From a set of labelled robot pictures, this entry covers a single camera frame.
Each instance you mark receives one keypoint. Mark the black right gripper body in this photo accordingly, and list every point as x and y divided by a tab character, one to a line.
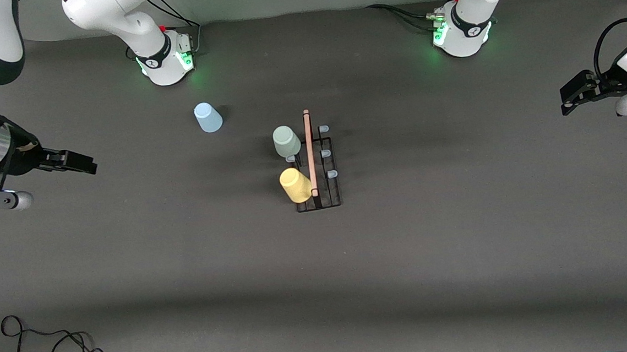
26	158

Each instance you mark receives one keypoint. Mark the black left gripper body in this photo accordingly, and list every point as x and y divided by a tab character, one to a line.
604	83

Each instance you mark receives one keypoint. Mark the pale green plastic cup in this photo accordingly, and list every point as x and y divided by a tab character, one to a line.
287	141

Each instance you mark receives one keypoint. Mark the yellow plastic cup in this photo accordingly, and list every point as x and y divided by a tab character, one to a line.
295	185

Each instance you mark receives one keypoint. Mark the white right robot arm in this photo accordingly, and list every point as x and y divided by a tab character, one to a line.
114	13

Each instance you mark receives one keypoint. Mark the light blue plastic cup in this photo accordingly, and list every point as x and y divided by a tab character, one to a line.
208	118

